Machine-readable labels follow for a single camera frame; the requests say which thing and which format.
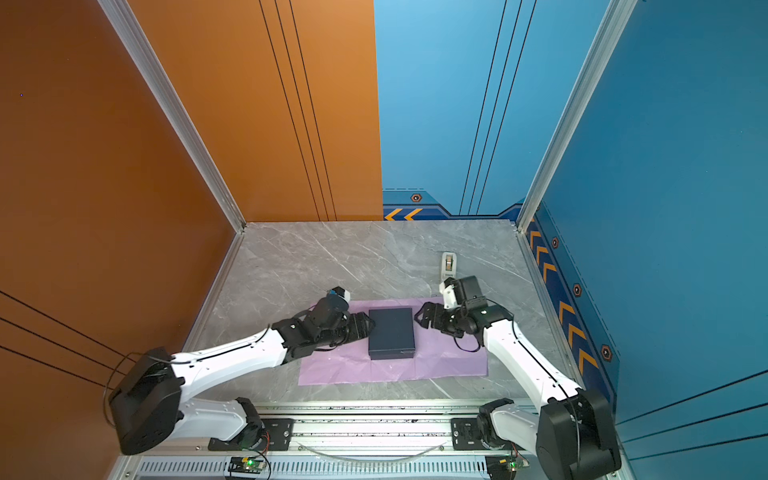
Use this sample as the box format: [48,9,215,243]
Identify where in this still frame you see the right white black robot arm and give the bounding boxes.
[414,276,622,479]

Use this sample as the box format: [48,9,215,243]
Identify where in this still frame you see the right aluminium corner post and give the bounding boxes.
[516,0,638,234]

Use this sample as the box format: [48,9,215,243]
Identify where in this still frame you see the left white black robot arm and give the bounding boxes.
[108,288,375,455]

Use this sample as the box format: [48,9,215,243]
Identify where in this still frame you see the aluminium corner post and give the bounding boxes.
[98,0,246,234]
[516,0,638,234]

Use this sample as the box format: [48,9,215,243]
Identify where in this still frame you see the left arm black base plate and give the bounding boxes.
[208,418,295,453]

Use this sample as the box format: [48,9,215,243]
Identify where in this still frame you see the left aluminium corner post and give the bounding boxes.
[98,0,246,234]

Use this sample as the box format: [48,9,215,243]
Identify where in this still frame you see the right green circuit board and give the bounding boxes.
[485,456,517,480]

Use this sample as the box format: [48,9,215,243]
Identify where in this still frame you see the clear curved cable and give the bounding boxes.
[296,440,448,464]

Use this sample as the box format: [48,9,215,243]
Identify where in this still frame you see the green circuit board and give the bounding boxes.
[227,456,270,479]
[485,456,517,480]

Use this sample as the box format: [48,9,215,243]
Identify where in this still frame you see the aluminium front rail frame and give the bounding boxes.
[109,400,545,479]

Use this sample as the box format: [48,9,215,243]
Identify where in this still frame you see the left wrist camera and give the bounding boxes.
[328,286,351,303]

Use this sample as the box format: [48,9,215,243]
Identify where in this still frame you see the left green circuit board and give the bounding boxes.
[227,456,270,479]

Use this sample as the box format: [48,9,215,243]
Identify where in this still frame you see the dark navy gift box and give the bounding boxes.
[368,308,416,361]

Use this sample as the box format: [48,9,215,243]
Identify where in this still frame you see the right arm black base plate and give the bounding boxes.
[450,417,493,451]

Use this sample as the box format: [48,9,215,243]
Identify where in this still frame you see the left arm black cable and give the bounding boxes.
[100,352,181,428]

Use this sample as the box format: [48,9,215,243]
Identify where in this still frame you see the white tape dispenser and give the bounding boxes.
[440,252,457,280]

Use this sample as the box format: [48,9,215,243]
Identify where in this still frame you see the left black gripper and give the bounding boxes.
[317,310,379,350]

